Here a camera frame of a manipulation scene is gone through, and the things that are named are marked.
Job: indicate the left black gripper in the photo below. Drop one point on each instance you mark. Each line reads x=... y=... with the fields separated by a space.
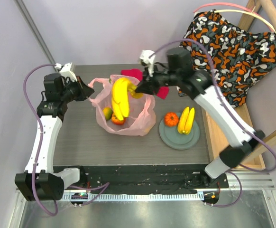
x=85 y=91

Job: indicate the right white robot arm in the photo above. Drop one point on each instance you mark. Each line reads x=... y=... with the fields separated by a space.
x=198 y=85

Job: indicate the small yellow banana bunch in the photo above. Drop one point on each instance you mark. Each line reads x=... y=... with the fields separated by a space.
x=186 y=120

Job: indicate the red cloth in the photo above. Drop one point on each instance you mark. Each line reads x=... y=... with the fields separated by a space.
x=144 y=86

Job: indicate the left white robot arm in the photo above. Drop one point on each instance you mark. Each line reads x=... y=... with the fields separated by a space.
x=39 y=179

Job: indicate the grey-green plate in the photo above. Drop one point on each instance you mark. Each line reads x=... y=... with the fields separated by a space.
x=172 y=138

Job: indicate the orange fake persimmon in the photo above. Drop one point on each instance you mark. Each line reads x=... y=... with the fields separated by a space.
x=116 y=121

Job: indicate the patterned orange black fabric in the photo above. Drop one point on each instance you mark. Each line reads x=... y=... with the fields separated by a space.
x=240 y=58

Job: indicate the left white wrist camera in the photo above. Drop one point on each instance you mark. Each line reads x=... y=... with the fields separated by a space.
x=66 y=70

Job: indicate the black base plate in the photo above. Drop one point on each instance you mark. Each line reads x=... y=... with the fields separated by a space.
x=151 y=179

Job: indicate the yellow fake fruit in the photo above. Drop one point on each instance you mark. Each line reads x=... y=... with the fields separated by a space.
x=147 y=130

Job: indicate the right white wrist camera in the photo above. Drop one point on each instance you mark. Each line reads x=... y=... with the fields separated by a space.
x=147 y=59

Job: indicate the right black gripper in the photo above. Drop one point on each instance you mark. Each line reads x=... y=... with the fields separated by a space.
x=150 y=80

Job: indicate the aluminium rail frame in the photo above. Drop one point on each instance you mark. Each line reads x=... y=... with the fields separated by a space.
x=39 y=182

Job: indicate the large yellow banana bunch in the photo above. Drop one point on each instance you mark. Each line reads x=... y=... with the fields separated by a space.
x=121 y=90

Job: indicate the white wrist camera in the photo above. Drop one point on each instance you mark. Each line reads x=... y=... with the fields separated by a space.
x=147 y=59
x=66 y=70

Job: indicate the pink plastic bag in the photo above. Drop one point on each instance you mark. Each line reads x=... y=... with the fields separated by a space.
x=141 y=116

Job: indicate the orange fake pumpkin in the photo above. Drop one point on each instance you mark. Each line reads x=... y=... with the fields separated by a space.
x=171 y=119

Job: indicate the green orange fake mango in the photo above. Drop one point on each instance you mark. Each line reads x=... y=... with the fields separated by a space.
x=107 y=112

